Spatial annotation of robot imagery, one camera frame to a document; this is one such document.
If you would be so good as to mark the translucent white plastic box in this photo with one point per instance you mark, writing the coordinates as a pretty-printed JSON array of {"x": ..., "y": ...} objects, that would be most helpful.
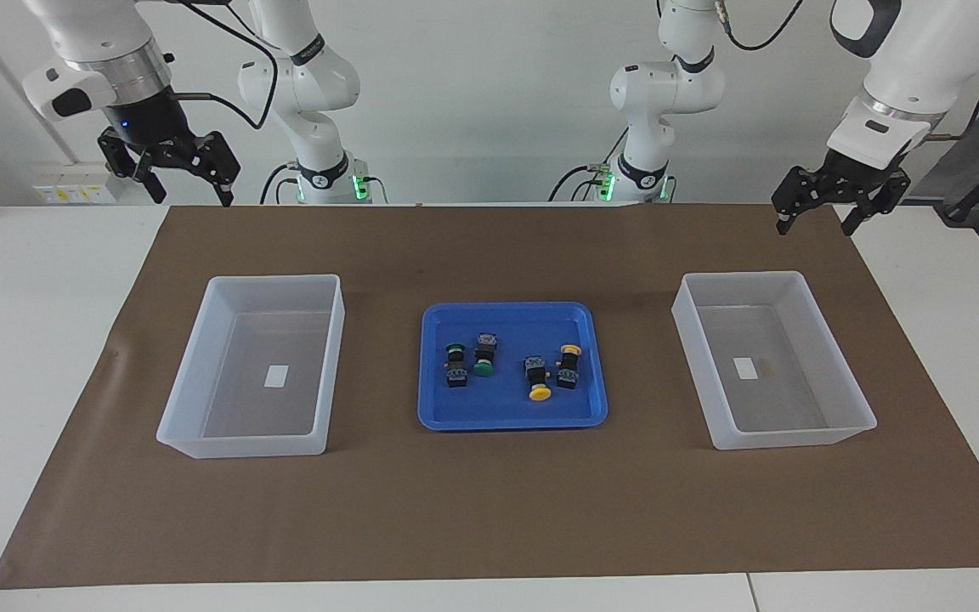
[
  {"x": 795, "y": 429},
  {"x": 192, "y": 399}
]

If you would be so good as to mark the yellow mushroom push button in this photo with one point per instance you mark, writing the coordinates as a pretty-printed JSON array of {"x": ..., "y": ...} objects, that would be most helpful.
[{"x": 538, "y": 378}]

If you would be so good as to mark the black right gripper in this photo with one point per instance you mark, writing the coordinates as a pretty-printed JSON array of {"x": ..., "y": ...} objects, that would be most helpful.
[{"x": 149, "y": 127}]

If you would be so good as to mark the white paper label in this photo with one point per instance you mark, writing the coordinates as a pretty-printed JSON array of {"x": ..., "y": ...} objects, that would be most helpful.
[
  {"x": 744, "y": 368},
  {"x": 277, "y": 376}
]

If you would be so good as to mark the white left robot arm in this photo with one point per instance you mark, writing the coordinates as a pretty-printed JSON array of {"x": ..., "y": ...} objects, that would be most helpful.
[{"x": 668, "y": 85}]

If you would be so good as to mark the green mushroom push button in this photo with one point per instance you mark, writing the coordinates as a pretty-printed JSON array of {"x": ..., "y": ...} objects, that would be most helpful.
[{"x": 484, "y": 353}]

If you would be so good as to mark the green flush push button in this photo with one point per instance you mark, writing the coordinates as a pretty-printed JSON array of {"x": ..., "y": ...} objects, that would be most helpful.
[{"x": 455, "y": 367}]

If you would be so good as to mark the yellow flush push button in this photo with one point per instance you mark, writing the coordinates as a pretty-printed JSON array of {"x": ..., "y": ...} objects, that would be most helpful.
[{"x": 568, "y": 367}]

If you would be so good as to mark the blue plastic tray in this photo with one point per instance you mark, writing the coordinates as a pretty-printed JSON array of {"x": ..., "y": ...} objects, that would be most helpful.
[{"x": 506, "y": 408}]

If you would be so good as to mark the brown table mat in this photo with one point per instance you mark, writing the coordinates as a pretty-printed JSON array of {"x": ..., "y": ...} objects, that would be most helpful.
[{"x": 489, "y": 510}]

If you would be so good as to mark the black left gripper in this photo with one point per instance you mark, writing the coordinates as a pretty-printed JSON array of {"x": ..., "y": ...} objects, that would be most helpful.
[{"x": 855, "y": 180}]

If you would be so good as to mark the white wall socket box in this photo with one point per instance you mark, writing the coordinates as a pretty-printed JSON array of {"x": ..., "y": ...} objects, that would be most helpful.
[{"x": 65, "y": 194}]

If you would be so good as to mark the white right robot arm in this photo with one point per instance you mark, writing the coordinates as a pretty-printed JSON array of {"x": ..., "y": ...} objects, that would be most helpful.
[{"x": 311, "y": 81}]

